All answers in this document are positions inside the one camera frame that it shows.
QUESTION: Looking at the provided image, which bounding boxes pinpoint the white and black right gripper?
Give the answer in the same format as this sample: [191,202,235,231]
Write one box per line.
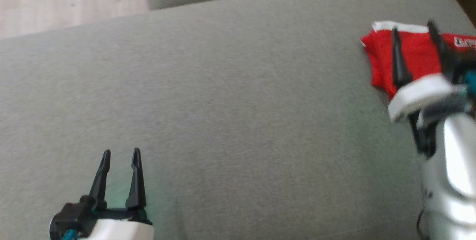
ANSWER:
[388,20,465,121]

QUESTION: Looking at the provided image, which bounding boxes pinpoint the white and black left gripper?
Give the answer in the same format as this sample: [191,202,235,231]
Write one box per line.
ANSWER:
[80,148,154,240]

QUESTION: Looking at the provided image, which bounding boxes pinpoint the red shorts with white stripes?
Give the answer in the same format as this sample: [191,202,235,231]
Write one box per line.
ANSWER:
[361,21,476,88]

